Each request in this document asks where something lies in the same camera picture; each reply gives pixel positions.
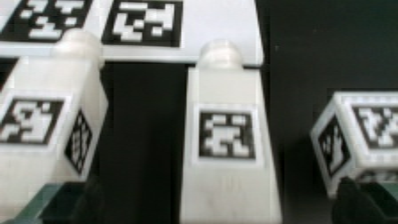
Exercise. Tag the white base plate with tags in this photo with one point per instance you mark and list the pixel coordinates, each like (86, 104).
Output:
(130, 30)

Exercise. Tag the white chair leg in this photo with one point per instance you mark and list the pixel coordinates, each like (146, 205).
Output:
(52, 113)
(229, 193)

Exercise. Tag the white tagged cube left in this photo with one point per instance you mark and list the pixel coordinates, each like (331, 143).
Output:
(354, 137)

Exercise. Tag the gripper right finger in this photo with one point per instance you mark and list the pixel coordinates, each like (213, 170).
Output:
(366, 203)

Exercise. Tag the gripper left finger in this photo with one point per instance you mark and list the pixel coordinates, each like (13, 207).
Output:
(66, 204)

